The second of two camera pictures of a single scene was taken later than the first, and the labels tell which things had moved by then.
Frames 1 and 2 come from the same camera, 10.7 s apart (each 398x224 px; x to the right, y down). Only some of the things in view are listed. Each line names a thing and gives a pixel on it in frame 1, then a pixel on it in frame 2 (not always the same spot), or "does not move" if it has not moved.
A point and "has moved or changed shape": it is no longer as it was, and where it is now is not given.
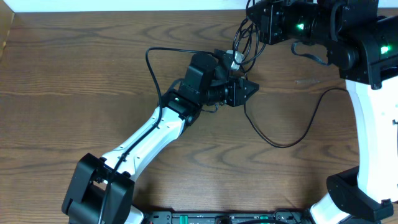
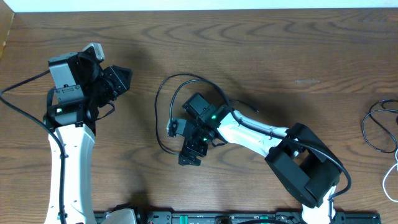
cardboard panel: [7, 16] does not move
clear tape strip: [306, 81] does not move
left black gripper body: [232, 95] -> [109, 88]
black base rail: [226, 218] does not move
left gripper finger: [250, 88] -> [122, 76]
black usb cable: [245, 45] -> [199, 78]
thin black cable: [308, 127] has moved or changed shape
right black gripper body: [278, 23] -> [198, 145]
